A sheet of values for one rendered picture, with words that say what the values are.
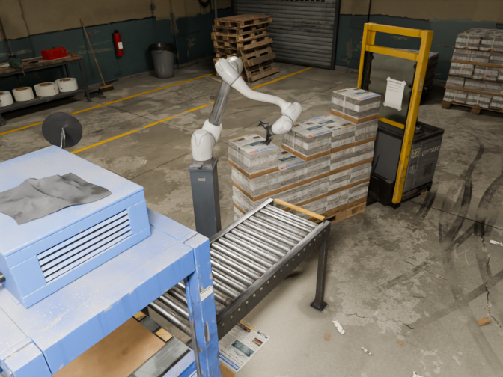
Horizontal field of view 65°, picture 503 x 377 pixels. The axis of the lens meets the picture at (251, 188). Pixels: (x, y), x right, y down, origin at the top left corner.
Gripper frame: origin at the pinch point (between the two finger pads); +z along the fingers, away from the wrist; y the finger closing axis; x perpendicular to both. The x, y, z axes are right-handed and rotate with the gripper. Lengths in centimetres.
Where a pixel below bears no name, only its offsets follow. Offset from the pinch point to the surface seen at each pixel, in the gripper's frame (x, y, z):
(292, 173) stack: 32, 41, 17
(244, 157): -13.2, 15.2, 12.0
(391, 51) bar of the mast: 161, -45, -8
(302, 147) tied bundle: 47, 21, 15
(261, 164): -1.4, 24.9, 8.0
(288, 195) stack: 28, 60, 25
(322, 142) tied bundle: 65, 21, 7
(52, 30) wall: -55, -315, 594
